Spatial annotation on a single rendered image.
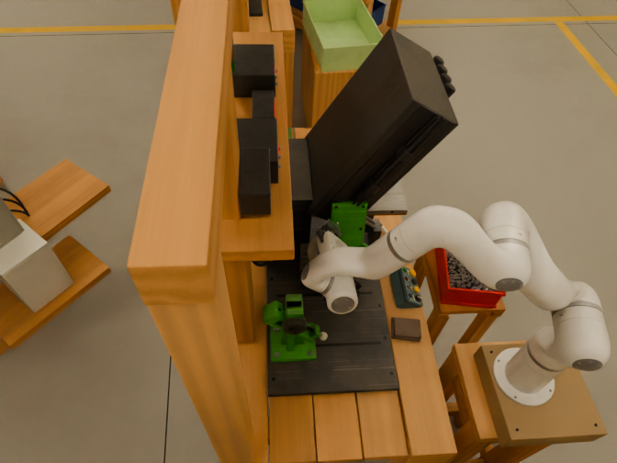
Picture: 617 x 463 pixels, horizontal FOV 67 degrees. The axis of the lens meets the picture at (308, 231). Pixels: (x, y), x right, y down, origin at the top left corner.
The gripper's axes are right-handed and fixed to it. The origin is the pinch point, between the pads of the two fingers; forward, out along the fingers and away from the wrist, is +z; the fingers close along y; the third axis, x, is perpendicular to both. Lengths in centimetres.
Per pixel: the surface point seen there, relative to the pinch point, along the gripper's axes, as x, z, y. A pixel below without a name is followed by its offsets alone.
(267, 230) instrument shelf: -4.9, -32.6, 32.0
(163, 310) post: -9, -74, 54
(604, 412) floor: -17, 5, -192
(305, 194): 0.1, 11.7, 10.1
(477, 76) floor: -83, 283, -150
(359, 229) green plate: -5.8, 4.2, -8.8
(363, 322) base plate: 15.0, -8.4, -32.7
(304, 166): -2.6, 24.0, 12.2
